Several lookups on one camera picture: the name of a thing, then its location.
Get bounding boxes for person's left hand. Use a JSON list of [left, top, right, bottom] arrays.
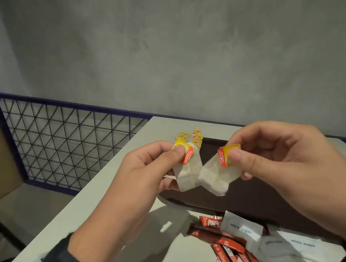
[[53, 137, 204, 262]]

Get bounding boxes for person's right hand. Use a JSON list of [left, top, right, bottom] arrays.
[[221, 107, 346, 262]]

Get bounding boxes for brown plastic tray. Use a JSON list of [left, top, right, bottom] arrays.
[[151, 118, 345, 262]]

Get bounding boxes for tea bag with yellow tag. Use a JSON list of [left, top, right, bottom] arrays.
[[194, 143, 248, 200], [168, 137, 207, 193]]

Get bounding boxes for pile of white sugar sachets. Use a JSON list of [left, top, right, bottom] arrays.
[[217, 193, 346, 262]]

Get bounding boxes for pile of red coffee sticks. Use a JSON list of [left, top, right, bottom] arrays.
[[178, 205, 274, 262]]

